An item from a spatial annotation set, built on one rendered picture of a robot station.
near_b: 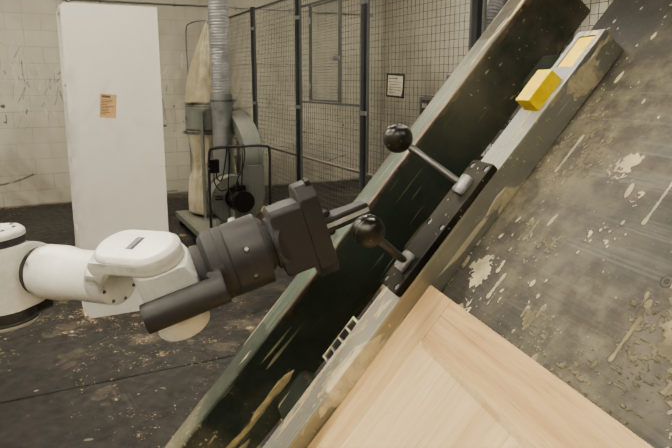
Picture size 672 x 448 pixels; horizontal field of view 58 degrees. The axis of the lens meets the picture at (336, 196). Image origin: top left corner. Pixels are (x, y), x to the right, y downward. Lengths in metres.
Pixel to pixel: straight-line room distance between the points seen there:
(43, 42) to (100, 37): 4.41
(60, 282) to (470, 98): 0.66
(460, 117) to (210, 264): 0.50
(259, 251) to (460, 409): 0.28
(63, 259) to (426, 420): 0.48
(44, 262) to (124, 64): 3.42
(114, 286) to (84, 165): 3.44
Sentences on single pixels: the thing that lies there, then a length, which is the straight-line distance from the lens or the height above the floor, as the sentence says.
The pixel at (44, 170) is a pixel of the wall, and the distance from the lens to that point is 8.65.
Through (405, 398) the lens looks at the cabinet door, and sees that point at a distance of 0.69.
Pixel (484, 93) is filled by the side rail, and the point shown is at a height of 1.55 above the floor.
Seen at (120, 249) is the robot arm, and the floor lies 1.38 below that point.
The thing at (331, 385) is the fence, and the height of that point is 1.21.
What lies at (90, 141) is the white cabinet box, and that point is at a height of 1.19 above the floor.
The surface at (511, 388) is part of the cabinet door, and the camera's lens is 0.59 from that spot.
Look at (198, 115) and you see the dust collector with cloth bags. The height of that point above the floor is 1.24.
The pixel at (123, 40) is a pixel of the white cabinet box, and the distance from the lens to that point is 4.22.
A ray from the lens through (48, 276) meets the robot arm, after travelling 0.84.
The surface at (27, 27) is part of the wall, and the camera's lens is 8.60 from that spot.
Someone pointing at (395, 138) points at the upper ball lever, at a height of 1.50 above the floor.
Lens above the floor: 1.57
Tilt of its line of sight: 11 degrees down
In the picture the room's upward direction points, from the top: straight up
